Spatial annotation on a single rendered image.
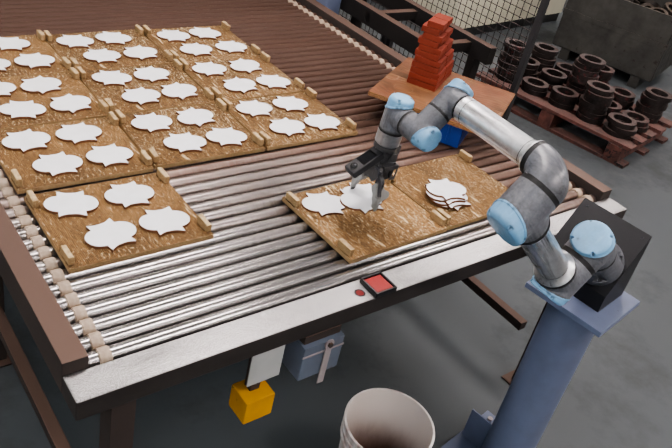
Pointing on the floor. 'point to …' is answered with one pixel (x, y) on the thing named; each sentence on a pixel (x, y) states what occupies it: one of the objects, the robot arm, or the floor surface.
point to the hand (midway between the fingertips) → (361, 199)
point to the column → (542, 374)
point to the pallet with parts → (585, 102)
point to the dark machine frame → (381, 22)
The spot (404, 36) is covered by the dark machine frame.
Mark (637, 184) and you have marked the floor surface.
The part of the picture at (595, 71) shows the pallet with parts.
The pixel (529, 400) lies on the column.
